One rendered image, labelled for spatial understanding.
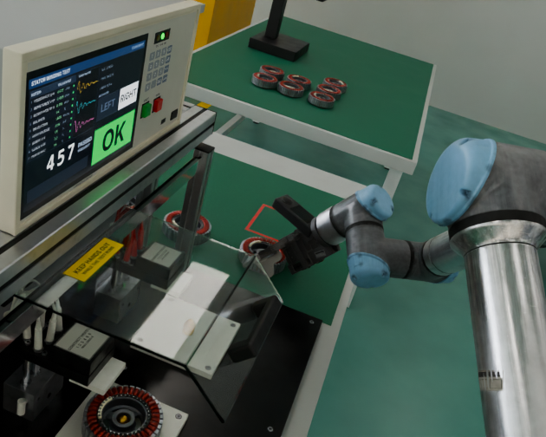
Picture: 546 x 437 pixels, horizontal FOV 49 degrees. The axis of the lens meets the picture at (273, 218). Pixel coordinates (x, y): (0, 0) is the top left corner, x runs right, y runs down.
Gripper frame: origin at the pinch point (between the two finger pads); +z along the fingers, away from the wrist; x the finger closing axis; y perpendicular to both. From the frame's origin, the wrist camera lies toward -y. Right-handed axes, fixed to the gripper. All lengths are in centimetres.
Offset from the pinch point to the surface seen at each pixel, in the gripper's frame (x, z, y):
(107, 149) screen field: -52, -32, -19
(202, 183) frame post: -21.3, -14.5, -16.4
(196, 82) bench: 72, 55, -77
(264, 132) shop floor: 224, 149, -87
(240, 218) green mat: 10.6, 10.1, -11.8
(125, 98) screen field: -49, -36, -24
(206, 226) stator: -5.2, 6.4, -11.9
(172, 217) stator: -9.2, 11.0, -17.6
